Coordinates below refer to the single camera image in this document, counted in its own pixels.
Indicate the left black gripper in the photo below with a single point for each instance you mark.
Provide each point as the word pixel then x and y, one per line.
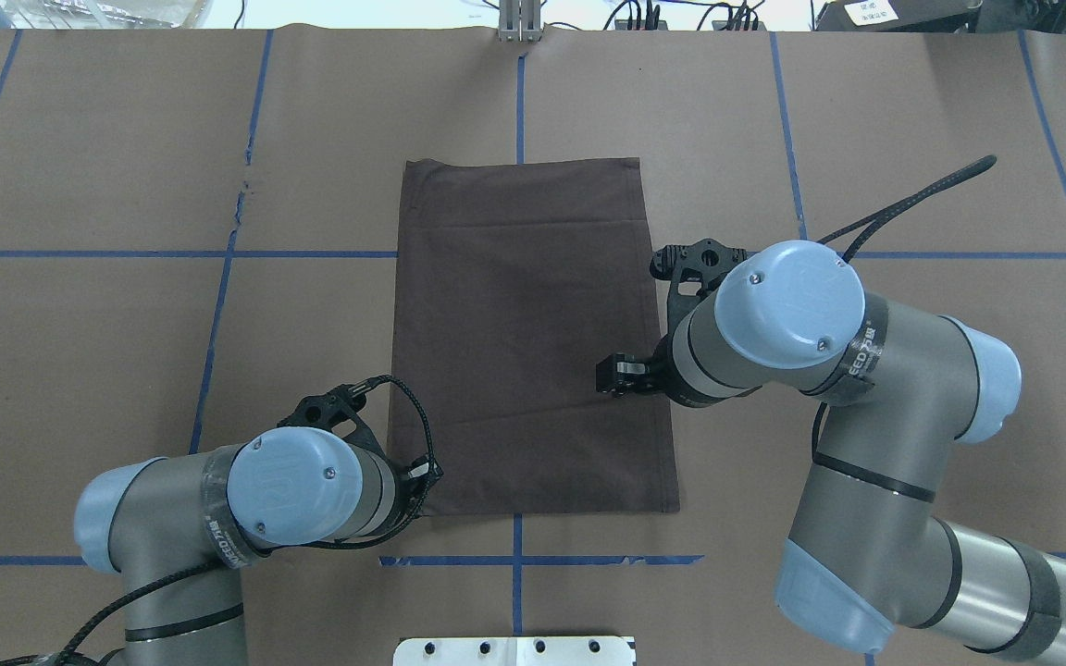
pixel 423 474

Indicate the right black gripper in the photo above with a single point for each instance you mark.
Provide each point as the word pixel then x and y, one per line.
pixel 626 372

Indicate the brown t-shirt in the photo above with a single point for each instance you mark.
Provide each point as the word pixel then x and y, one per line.
pixel 512 283

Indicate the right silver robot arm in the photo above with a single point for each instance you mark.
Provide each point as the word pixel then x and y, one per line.
pixel 897 389

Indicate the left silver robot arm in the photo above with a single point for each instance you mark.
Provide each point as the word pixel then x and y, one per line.
pixel 179 531

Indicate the brown paper table cover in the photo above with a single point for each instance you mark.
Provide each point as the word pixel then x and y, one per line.
pixel 198 228

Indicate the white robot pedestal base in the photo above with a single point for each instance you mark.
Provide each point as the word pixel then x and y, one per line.
pixel 518 650

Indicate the aluminium frame post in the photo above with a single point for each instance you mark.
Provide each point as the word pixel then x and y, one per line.
pixel 520 21

